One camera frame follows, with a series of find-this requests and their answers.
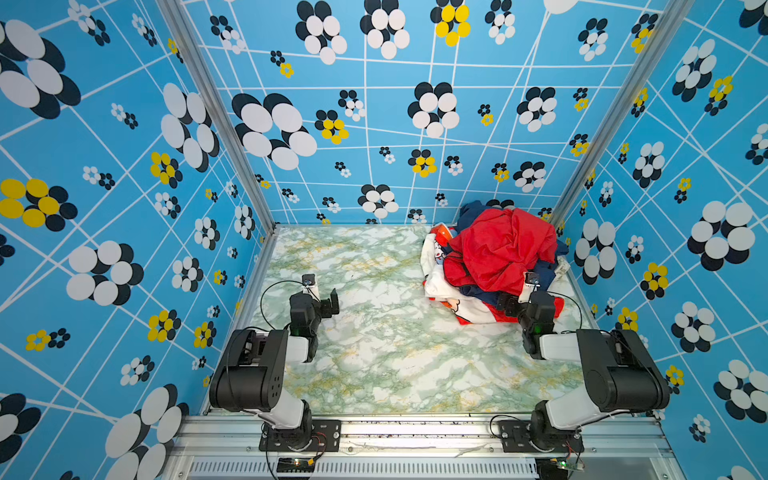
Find aluminium front rail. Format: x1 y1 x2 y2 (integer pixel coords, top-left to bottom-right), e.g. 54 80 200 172
162 414 684 479

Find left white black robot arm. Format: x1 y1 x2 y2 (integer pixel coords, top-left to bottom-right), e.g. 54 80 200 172
209 289 340 452

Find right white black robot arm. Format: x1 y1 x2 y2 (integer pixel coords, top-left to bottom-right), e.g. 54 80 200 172
505 291 671 452

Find left aluminium corner post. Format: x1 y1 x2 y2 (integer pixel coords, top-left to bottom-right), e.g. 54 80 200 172
158 0 276 237

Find right aluminium corner post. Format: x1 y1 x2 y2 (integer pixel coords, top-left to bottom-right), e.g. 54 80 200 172
550 0 695 227

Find aluminium corner post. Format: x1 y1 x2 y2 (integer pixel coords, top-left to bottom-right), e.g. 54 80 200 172
550 0 695 227
158 0 276 237

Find red jacket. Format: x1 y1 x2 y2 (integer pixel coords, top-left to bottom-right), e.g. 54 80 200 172
442 207 559 298

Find white red printed cloth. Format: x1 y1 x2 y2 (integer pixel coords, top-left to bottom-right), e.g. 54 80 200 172
420 211 568 325

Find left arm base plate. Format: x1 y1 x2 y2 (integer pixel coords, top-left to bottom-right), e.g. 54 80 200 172
259 419 342 453

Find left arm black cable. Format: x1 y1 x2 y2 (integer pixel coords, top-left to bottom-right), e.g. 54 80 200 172
259 279 308 332

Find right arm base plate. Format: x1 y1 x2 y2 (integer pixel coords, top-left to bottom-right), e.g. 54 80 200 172
494 419 584 455

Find navy blue cloth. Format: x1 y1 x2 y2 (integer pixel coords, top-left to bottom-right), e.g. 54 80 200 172
453 200 571 301

